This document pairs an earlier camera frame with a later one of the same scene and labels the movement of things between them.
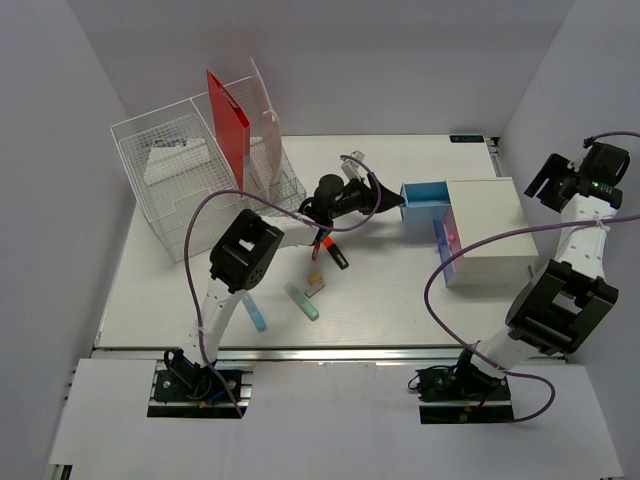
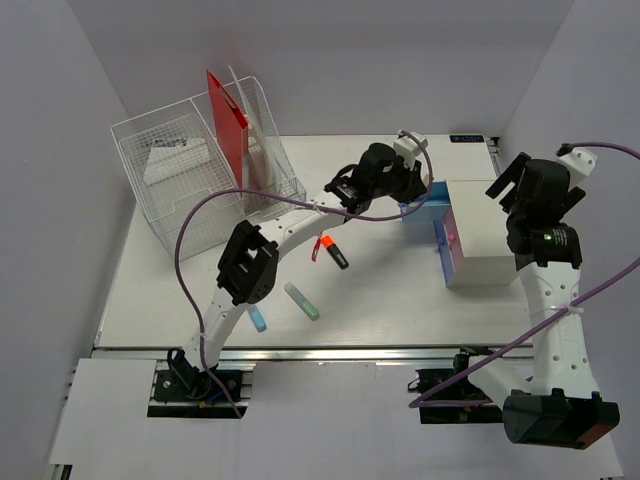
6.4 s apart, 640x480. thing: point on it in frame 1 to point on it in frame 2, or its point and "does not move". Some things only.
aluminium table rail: (318, 354) does not move
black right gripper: (555, 167) to (512, 173)
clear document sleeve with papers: (266, 134) to (261, 173)
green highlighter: (303, 303) does not move
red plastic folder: (236, 131) does not move
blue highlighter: (255, 312) does not move
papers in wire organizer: (173, 156) does not move
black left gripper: (369, 196) to (413, 184)
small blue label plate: (466, 138) does not move
